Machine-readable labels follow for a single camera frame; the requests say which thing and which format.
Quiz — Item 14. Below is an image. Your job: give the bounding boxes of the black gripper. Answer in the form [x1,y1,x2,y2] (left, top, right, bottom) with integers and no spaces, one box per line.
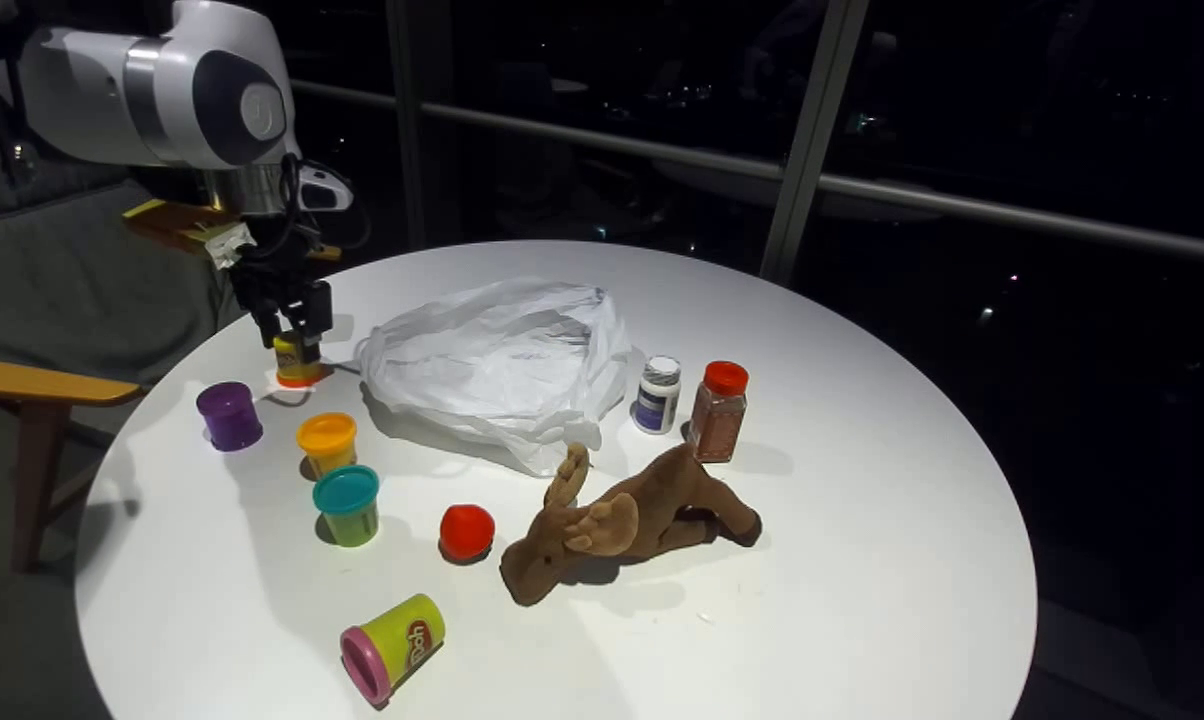
[228,218,334,350]

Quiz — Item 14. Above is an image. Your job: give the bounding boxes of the yellow play-dough tub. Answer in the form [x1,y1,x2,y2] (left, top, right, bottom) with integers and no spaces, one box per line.
[271,331,330,390]

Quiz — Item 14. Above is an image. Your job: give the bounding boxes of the purple play-dough tub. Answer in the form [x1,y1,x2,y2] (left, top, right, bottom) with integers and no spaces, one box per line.
[198,382,265,453]

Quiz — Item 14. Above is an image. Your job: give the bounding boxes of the orange play-dough tub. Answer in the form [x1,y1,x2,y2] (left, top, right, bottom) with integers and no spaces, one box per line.
[295,412,356,478]

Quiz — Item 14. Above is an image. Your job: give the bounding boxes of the teal play-dough tub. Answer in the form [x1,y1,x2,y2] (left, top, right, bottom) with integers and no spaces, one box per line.
[313,465,382,549]

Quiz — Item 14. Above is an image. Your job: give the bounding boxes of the small red-lid container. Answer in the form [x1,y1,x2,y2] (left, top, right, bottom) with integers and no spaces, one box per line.
[439,506,498,563]

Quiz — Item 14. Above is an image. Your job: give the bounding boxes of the pink play-dough tub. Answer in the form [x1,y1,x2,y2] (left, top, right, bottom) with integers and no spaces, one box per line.
[342,593,450,707]

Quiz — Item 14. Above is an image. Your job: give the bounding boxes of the brown plush moose toy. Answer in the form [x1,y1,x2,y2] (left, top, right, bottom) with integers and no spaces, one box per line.
[501,443,765,610]

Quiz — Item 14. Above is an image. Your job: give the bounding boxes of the red-lid spice bottle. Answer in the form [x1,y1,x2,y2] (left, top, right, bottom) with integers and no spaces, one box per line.
[687,360,750,465]

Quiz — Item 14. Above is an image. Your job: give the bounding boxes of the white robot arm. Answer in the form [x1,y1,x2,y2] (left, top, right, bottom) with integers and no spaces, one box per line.
[9,0,334,353]

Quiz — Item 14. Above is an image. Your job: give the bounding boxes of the white plastic bag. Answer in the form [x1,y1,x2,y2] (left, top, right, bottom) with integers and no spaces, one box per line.
[354,282,640,478]

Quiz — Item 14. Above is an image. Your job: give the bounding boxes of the grey armchair wooden arms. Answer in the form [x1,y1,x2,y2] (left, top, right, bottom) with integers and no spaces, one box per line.
[0,63,349,579]

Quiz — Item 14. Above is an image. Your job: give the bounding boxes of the metal window railing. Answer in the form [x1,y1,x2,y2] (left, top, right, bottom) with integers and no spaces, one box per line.
[294,79,1204,264]

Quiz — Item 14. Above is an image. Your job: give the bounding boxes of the wrist camera on wooden mount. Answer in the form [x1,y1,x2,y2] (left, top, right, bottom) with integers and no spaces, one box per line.
[121,164,356,270]

